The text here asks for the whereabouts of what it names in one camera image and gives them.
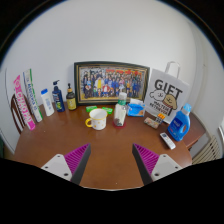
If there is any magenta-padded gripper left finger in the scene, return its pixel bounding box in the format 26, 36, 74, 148
40, 143, 92, 185

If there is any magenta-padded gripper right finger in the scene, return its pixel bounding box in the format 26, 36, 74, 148
131, 143, 185, 186

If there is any clear green-labelled drink bottle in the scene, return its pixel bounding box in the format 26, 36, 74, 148
113, 91, 129, 127

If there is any white remote control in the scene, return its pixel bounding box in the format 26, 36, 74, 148
159, 132, 177, 150

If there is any colourful puzzle cube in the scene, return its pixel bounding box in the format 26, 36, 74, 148
155, 112, 167, 126

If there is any white yellow-rimmed enamel mug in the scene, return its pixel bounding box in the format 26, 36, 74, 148
84, 108, 109, 131

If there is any blue detergent bottle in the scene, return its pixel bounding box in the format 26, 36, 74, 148
167, 103, 193, 142

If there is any blue tissue pack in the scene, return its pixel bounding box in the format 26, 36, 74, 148
126, 98, 147, 118

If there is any green soap packet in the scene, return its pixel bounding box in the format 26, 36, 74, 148
85, 105, 98, 113
101, 106, 114, 115

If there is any brown yellow-labelled pump bottle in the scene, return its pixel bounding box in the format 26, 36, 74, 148
65, 83, 78, 111

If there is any white blue-capped lotion bottle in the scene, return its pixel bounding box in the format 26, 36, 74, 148
40, 88, 55, 117

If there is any dark blue pump bottle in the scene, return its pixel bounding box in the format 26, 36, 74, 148
51, 79, 66, 113

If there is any white printed tote bag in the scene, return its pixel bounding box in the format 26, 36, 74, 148
144, 61, 191, 125

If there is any green white shuttlecock tube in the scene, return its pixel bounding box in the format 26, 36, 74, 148
22, 68, 44, 123

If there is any pink shuttlecock tube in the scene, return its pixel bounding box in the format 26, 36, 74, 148
12, 74, 36, 131

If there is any framed group picture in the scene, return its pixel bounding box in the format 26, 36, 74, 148
73, 61, 151, 107

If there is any white wall radiator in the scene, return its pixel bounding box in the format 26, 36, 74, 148
191, 134, 223, 165

